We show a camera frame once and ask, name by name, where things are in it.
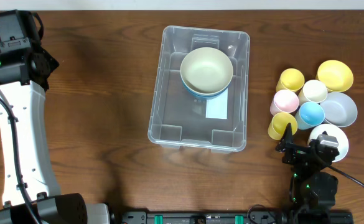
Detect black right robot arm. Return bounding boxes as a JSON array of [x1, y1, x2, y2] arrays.
[[276, 123, 339, 213]]

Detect grey bowl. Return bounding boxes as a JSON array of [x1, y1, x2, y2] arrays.
[[320, 92, 358, 128]]

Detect light blue cup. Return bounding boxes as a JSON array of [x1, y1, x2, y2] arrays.
[[295, 102, 325, 130]]

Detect clear plastic storage container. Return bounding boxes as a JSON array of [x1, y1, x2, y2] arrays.
[[147, 26, 250, 153]]

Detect yellow cup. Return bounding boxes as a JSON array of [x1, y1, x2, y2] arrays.
[[276, 68, 305, 93], [268, 112, 297, 140]]

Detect cream white cup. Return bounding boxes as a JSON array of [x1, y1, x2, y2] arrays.
[[298, 80, 328, 106]]

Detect white bowl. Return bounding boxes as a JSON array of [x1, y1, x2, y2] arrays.
[[307, 124, 349, 162]]

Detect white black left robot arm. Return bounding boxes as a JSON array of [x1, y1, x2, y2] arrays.
[[0, 26, 111, 224]]

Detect cream beige bowl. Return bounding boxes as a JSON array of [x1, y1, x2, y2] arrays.
[[180, 47, 233, 93]]

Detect blue bowl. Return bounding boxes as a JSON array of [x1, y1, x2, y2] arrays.
[[182, 80, 230, 96], [187, 90, 227, 100]]

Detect white paper label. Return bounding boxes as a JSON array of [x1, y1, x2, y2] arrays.
[[205, 89, 228, 119]]

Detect yellow bowl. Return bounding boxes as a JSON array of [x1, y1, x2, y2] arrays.
[[316, 60, 354, 92]]

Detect pink cup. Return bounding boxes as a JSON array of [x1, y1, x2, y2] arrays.
[[269, 90, 299, 115]]

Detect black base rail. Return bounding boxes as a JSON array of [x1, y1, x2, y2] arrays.
[[120, 210, 354, 224]]

